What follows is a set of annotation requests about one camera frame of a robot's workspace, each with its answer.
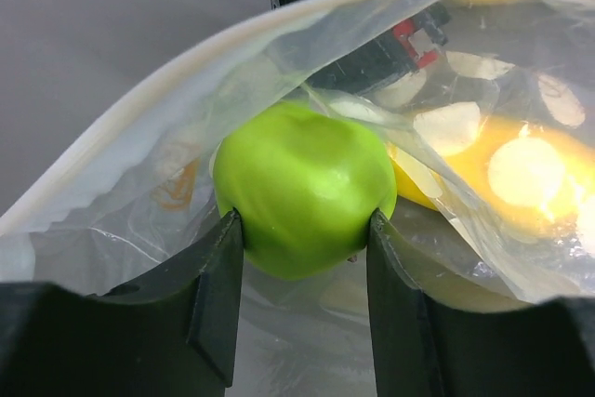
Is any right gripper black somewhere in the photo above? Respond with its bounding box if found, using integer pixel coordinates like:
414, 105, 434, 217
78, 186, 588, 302
271, 0, 450, 95

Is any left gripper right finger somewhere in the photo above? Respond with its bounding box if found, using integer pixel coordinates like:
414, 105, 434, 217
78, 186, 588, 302
366, 212, 594, 396

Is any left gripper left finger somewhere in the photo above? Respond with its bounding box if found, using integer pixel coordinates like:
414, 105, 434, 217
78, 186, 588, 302
1, 211, 244, 396

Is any zip bag with bananas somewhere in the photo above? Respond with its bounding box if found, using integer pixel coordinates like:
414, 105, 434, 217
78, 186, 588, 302
1, 0, 594, 396

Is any green apple toy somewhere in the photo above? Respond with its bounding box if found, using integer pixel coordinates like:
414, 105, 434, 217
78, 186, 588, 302
213, 102, 397, 280

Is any yellow mango toy in bag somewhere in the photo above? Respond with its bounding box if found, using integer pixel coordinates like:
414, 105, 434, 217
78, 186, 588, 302
414, 113, 594, 238

